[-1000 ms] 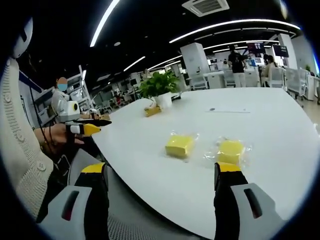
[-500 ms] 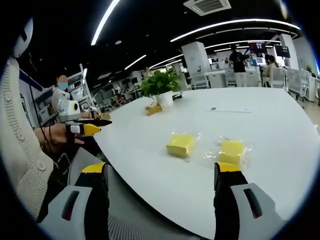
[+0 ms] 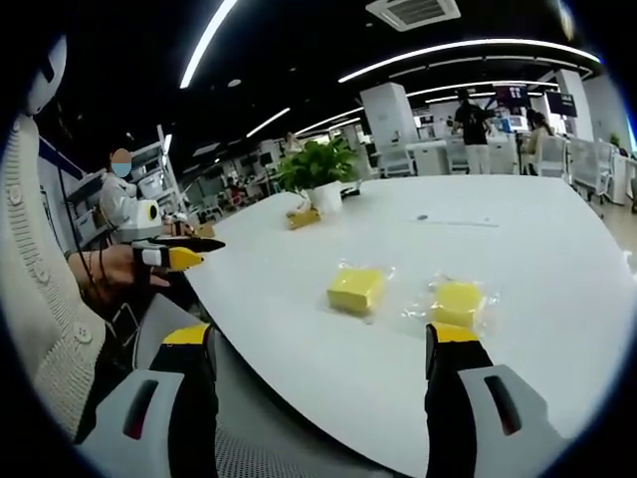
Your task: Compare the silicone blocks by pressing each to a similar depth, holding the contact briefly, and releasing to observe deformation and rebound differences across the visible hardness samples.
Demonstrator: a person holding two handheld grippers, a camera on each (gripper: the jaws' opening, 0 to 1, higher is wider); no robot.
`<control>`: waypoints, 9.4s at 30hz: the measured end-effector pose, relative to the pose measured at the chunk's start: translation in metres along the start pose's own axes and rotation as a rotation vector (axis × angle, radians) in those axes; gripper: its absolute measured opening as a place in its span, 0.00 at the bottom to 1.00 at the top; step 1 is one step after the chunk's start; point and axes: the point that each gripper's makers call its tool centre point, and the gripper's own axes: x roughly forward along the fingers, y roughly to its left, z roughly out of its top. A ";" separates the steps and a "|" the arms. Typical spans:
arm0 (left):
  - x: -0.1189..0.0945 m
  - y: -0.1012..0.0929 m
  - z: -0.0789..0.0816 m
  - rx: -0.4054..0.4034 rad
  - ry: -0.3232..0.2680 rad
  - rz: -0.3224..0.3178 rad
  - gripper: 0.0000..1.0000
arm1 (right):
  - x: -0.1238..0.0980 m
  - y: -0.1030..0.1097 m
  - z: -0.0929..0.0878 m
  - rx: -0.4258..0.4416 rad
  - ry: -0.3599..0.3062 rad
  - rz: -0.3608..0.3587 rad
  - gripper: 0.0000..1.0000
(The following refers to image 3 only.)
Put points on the white square pillar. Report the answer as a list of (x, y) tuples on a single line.
[(388, 124)]

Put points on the dark display screen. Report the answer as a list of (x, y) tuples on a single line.
[(511, 94), (561, 103)]

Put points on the small black desktop object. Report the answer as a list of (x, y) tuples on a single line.
[(351, 189)]

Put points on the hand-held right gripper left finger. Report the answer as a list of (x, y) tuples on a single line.
[(164, 398)]

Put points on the yellow silicone block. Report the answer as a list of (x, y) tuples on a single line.
[(457, 304), (354, 291)]

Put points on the clear plastic wrapper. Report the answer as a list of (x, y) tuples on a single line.
[(390, 274), (415, 312)]

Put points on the white office chair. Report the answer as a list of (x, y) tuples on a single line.
[(589, 167)]

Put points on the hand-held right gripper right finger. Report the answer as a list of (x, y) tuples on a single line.
[(463, 393)]

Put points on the long ceiling light strip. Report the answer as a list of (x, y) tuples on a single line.
[(206, 40), (468, 55)]

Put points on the ceiling air conditioner vent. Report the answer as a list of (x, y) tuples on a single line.
[(413, 12)]

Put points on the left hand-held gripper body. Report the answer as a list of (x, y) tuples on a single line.
[(139, 221)]

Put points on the person's left hand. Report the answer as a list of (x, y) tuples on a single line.
[(112, 266)]

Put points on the white worn device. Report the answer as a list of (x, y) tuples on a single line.
[(50, 74)]

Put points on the green potted plant white pot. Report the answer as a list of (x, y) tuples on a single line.
[(318, 167)]

